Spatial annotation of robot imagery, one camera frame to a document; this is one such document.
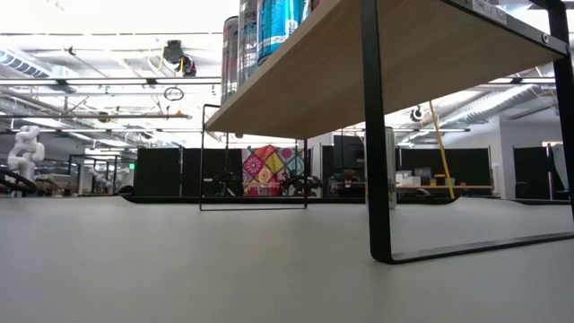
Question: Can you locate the black wire ring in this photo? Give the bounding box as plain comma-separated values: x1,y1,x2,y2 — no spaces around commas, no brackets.
162,85,186,101

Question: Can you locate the white shelf label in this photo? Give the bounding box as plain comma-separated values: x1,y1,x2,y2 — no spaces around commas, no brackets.
473,0,509,24

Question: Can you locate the yellow extension cable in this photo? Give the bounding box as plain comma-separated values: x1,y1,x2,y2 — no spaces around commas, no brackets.
428,99,457,200

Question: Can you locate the black aluminium table frame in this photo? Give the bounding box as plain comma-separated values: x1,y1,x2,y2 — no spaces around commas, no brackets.
119,183,573,206

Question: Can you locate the wooden desk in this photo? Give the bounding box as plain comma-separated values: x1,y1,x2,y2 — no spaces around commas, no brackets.
396,183,494,198

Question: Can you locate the silver ventilation duct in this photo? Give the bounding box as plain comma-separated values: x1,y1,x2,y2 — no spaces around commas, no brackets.
465,83,557,125

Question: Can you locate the Celsius arctic vibe can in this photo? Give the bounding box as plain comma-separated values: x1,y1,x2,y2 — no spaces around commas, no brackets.
237,0,261,86

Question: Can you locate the colourful patchwork panel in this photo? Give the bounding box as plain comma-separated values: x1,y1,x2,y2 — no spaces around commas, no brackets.
241,144,306,197

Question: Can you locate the wooden shelf with black frame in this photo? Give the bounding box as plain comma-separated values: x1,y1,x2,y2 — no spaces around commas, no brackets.
199,0,574,266

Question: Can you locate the Celsius peach vibe can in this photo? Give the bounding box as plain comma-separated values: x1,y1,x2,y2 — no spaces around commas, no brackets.
221,15,241,105

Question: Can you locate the person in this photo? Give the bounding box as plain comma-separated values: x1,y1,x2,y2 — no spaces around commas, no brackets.
327,169,365,197

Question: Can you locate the white box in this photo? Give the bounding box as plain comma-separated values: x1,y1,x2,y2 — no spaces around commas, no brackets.
395,170,422,188

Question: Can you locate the black partition panel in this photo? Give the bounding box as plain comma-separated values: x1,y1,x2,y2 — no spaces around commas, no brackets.
134,147,183,197
181,147,244,198
396,147,492,188
513,145,570,201

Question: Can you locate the black wheel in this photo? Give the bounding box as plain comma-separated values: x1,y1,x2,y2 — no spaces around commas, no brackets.
0,166,38,196

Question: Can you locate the black overhead camera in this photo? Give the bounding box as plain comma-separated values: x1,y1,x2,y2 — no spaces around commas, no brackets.
161,39,197,78

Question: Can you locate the black cabinet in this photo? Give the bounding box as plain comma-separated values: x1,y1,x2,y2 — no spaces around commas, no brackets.
332,134,367,198

